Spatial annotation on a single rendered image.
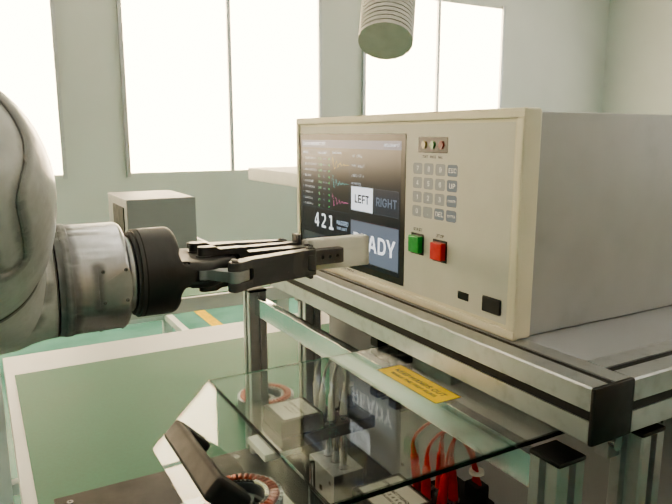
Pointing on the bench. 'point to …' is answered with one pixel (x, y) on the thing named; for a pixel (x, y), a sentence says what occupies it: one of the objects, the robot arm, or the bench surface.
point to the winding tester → (524, 213)
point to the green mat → (120, 410)
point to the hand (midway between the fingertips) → (335, 251)
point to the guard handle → (203, 466)
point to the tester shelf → (524, 357)
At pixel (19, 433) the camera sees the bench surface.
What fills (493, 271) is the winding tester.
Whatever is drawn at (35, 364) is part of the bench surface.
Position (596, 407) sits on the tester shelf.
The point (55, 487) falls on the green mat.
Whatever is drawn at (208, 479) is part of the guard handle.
